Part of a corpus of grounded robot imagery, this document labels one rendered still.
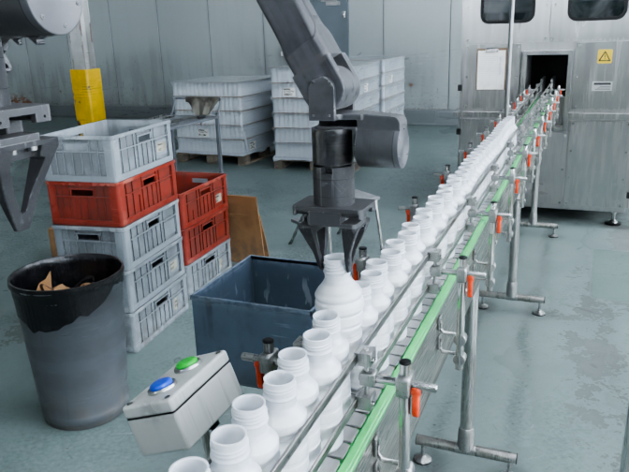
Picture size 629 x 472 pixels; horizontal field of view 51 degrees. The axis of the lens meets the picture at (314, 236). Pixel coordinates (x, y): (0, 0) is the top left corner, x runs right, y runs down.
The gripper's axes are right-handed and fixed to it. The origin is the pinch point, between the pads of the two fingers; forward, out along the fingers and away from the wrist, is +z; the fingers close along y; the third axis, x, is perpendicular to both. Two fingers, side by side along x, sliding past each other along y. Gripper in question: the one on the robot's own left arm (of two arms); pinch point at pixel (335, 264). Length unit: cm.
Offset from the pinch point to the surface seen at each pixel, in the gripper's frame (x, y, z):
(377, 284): -11.2, -2.8, 6.7
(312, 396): 18.1, -3.4, 10.4
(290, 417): 24.3, -3.4, 9.6
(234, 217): -297, 186, 85
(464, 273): -39.1, -11.9, 13.8
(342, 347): 6.5, -3.1, 9.5
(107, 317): -110, 140, 73
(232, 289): -60, 52, 32
